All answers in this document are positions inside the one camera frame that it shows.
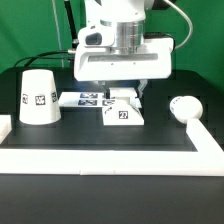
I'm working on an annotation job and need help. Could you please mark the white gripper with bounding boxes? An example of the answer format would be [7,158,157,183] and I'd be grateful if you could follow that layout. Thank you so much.
[74,26,174,98]

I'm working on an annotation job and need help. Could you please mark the white lamp base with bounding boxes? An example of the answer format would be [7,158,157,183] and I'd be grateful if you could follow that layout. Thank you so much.
[102,87,144,126]

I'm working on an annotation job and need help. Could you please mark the white lamp bulb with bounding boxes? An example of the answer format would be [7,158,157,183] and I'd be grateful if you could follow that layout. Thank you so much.
[169,96,203,124]

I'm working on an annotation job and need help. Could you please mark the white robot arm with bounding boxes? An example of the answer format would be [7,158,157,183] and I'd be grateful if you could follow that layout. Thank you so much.
[74,0,175,94]

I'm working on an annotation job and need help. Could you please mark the white lamp shade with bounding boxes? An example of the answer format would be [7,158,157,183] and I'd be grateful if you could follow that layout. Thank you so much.
[19,69,61,125]

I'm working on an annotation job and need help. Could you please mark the white marker sheet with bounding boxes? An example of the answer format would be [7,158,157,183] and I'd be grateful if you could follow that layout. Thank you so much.
[59,92,115,108]

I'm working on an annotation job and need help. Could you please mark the black cable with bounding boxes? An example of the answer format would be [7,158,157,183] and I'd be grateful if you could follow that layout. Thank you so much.
[13,49,79,69]

